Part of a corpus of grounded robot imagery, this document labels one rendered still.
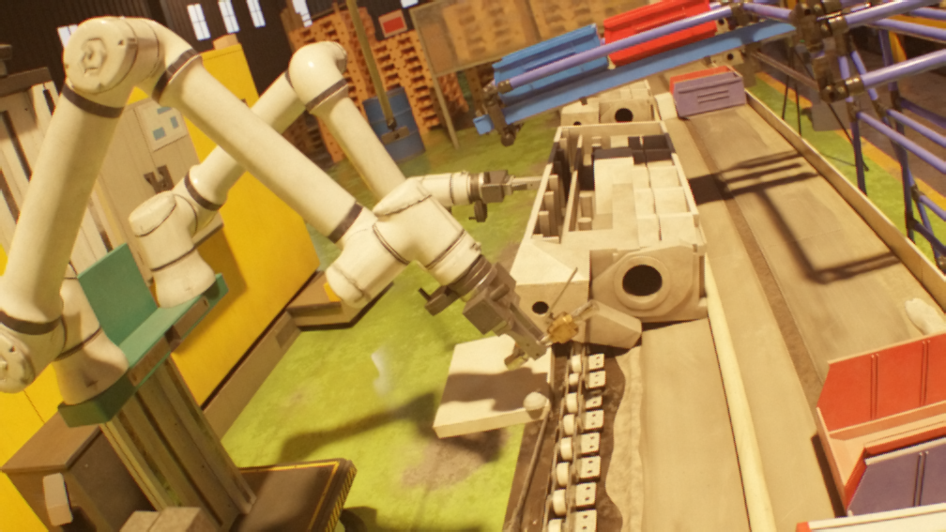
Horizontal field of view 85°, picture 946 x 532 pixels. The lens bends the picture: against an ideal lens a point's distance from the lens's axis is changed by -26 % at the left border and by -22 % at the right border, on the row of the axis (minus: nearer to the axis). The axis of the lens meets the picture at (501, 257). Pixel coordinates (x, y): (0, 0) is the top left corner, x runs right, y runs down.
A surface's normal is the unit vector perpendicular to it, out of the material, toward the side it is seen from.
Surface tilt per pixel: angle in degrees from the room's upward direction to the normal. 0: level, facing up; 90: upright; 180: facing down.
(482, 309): 90
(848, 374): 88
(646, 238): 22
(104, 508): 90
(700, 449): 0
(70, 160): 108
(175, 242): 90
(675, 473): 0
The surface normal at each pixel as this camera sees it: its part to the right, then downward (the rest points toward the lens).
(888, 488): -0.17, 0.38
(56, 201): 0.45, 0.49
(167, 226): 0.76, 0.02
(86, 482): 0.95, -0.24
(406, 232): 0.04, 0.24
